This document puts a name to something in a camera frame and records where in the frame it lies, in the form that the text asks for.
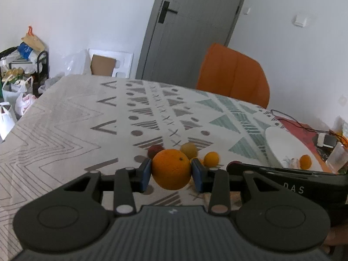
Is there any small orange kumquat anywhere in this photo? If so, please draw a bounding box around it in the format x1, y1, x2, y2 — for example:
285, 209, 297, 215
204, 151, 220, 168

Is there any dark red plum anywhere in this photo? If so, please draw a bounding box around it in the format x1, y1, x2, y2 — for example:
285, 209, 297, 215
147, 144, 164, 159

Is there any large orange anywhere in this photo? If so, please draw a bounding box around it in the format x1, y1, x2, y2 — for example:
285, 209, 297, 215
152, 149, 191, 190

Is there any person's right hand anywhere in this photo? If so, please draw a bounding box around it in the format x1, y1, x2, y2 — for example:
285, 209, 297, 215
321, 224, 348, 253

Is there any clear plastic cup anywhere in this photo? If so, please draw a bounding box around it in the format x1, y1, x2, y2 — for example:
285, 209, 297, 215
326, 143, 347, 173

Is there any small orange on plate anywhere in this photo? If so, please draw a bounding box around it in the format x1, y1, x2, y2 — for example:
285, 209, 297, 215
299, 154, 312, 170

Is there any white round plate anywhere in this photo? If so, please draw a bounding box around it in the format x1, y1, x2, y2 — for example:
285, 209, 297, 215
264, 127, 324, 171

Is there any red orange mat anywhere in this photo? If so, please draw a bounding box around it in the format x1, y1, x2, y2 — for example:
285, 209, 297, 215
275, 115, 333, 173

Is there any patterned tablecloth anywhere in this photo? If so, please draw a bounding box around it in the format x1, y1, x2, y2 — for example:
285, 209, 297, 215
0, 74, 335, 261

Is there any green yellow plum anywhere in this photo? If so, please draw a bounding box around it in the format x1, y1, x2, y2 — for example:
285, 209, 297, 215
180, 142, 198, 160

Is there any orange chair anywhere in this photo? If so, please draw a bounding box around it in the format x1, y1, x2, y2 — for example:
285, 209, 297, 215
196, 43, 270, 109

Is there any brown cardboard piece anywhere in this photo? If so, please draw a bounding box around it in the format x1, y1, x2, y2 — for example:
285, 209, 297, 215
90, 55, 116, 77

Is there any white foam packaging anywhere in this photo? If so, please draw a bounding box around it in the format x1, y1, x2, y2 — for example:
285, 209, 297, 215
88, 49, 133, 78

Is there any blue white plastic bag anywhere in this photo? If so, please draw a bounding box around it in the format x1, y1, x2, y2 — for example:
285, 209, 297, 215
17, 42, 33, 60

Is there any grey door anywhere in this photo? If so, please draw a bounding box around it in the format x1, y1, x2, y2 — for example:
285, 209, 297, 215
136, 0, 243, 88

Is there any black cable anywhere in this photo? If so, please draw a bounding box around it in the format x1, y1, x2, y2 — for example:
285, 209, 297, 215
270, 109, 348, 149

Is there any white wall switch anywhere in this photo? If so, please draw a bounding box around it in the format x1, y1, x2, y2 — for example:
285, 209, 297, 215
293, 13, 308, 28

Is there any black door handle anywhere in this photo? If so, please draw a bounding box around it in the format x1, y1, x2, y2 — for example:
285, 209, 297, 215
157, 1, 178, 24

